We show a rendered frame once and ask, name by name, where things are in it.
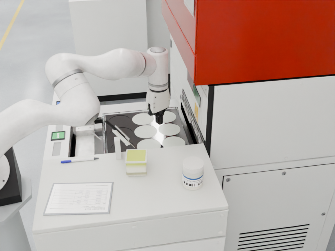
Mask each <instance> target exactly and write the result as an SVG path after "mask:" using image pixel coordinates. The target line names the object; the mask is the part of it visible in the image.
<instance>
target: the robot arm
mask: <svg viewBox="0 0 335 251"><path fill-rule="evenodd" d="M83 72H87V73H90V74H92V75H95V76H97V77H100V78H102V79H106V80H112V81H115V80H120V79H123V78H145V77H147V78H148V89H147V95H146V109H147V110H149V111H148V115H150V116H152V115H155V122H156V123H158V124H159V125H161V124H162V123H163V115H164V112H165V110H166V109H167V108H168V107H169V106H170V94H169V88H168V50H167V49H166V48H164V47H151V48H149V49H148V50H147V53H144V52H140V51H136V50H131V49H127V48H117V49H113V50H111V51H109V52H107V53H104V54H102V55H98V56H83V55H77V54H72V53H58V54H55V55H52V56H51V57H50V58H49V59H48V60H47V62H46V64H45V74H46V76H47V79H48V80H49V82H50V84H51V86H52V87H53V89H54V91H55V92H56V94H57V96H58V97H59V99H60V103H59V104H57V105H50V104H47V103H44V102H41V101H38V100H33V99H25V100H22V101H19V102H17V103H15V104H13V105H11V106H10V107H8V108H6V109H5V110H3V111H1V112H0V190H1V189H2V188H3V187H4V186H5V184H6V183H7V181H8V178H9V174H10V165H9V162H8V159H7V158H6V156H5V155H4V154H5V153H6V152H7V151H8V150H9V149H10V148H11V147H13V146H14V145H15V144H16V143H18V142H19V141H21V140H22V139H24V138H25V137H27V136H29V135H30V134H32V133H34V132H36V131H37V130H39V129H41V128H43V127H45V126H50V125H62V126H72V127H82V126H87V125H89V124H91V123H92V122H93V121H94V120H95V119H96V118H97V117H98V115H99V113H100V102H99V99H98V97H97V95H96V94H95V92H94V90H93V89H92V87H91V85H90V84H89V82H88V80H87V79H86V77H85V76H84V74H83Z"/></svg>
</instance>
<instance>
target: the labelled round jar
mask: <svg viewBox="0 0 335 251"><path fill-rule="evenodd" d="M203 171H204V162H203V160H202V159H201V158H199V157H195V156H191V157H188V158H186V159H185V160H184V161H183V175H182V183H183V186H184V187H185V188H186V189H188V190H198V189H200V188H201V187H202V186H203Z"/></svg>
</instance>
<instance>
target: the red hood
mask: <svg viewBox="0 0 335 251"><path fill-rule="evenodd" d="M161 5H162V16H163V18H164V20H165V22H166V24H167V27H168V29H169V31H170V33H171V35H172V37H173V40H174V42H175V44H176V46H177V48H178V50H179V52H180V55H181V57H182V59H183V61H184V63H185V65H186V67H187V70H188V72H189V74H190V76H191V78H192V80H193V82H194V84H195V85H196V86H199V85H210V84H222V83H234V82H246V81H258V80H270V79H281V78H293V77H305V76H317V75H329V74H335V0H161Z"/></svg>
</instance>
